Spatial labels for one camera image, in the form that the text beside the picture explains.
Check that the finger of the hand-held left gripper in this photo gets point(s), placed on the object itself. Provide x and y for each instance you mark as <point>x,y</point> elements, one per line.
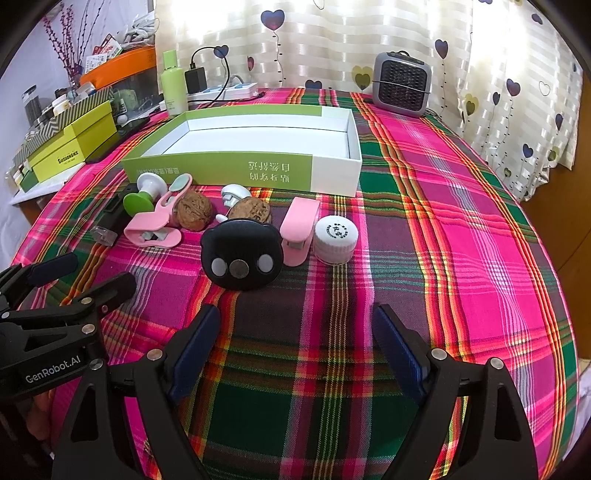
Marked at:
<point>48,270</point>
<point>111,288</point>

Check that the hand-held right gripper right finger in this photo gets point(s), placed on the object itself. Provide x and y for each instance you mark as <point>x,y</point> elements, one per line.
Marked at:
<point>401,355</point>

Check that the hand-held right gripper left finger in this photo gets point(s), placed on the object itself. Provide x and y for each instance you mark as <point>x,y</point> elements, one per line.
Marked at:
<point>194,355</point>

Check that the pink clip with green pad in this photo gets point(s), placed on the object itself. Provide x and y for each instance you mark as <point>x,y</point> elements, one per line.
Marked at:
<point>152,226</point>
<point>300,226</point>

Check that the black stamp with clear cap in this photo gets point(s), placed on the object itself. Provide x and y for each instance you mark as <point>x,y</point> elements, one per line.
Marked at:
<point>113,212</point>

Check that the green and white spool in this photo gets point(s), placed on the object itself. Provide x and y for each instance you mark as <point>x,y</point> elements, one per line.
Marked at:
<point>150,184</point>

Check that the brown walnut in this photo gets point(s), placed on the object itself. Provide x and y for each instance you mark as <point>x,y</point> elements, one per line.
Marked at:
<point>251,210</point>
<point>194,210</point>

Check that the white ribbed bottle cap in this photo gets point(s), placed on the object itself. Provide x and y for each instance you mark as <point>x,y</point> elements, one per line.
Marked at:
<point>334,230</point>

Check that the green and white cardboard box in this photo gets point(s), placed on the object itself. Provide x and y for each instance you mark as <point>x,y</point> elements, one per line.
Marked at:
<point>231,134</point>

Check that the white side table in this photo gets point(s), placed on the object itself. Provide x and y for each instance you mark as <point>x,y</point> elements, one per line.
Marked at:
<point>32,194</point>

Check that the lime green shoe box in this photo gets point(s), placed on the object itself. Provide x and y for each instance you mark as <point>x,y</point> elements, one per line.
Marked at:
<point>60,152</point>

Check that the pink green plaid tablecloth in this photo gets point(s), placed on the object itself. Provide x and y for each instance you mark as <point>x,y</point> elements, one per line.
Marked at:
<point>461,230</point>

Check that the black smartphone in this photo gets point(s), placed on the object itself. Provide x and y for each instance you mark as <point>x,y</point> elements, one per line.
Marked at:
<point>115,138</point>

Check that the dark glass jar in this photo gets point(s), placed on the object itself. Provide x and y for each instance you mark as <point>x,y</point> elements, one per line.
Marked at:
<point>33,106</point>

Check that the green lotion bottle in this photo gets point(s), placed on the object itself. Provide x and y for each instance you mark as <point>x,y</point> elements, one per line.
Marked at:
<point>174,87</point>

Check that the wooden cabinet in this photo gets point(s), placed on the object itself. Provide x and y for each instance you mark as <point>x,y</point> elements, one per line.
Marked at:
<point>558,207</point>

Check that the orange lidded storage box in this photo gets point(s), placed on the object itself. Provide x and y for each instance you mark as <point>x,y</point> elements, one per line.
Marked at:
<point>124,62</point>

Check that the printed paper packets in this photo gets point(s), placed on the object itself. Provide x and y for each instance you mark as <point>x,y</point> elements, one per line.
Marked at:
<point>104,53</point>

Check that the purple flower branches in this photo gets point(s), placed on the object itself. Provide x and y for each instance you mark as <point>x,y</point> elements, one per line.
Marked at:
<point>69,46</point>

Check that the black charger adapter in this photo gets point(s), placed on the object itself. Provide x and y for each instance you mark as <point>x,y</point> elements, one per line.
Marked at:
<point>196,79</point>

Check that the white power strip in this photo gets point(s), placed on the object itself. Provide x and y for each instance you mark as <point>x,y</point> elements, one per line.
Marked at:
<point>231,90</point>

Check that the grey mini heater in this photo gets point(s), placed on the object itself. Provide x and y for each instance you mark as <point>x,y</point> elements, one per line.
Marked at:
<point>401,83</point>

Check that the heart print curtain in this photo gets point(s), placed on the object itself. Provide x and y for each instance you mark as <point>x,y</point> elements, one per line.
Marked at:
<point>346,37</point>

